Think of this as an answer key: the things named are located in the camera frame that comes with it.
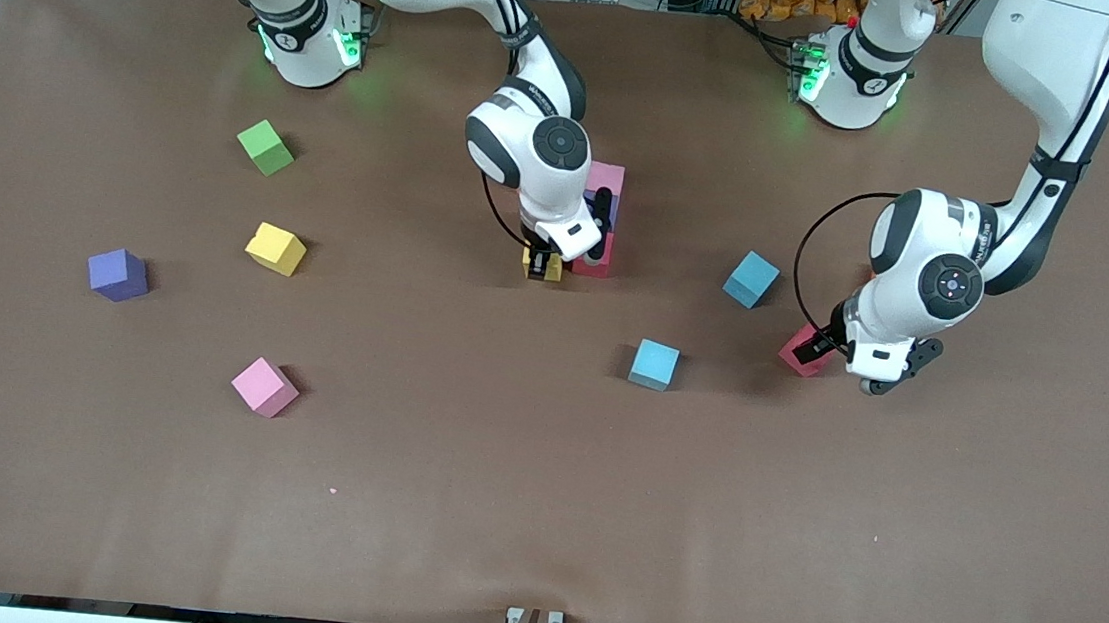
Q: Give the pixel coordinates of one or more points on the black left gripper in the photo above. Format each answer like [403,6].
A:
[824,344]

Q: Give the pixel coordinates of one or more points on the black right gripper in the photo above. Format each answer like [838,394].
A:
[541,257]

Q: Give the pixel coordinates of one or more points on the yellow foam cube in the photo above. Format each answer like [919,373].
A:
[526,267]
[275,249]

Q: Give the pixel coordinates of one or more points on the red foam cube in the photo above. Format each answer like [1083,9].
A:
[599,260]
[796,359]

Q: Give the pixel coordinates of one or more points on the blue foam cube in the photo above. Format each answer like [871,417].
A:
[750,278]
[654,363]

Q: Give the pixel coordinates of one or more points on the pink foam cube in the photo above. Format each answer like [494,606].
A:
[265,387]
[608,176]

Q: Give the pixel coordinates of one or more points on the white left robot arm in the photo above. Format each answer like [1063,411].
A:
[929,274]

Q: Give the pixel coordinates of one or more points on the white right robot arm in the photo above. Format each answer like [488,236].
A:
[527,164]

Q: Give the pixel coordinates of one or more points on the table cover sheet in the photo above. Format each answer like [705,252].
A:
[541,471]

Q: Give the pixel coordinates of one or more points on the green foam cube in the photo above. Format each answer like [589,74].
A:
[266,148]

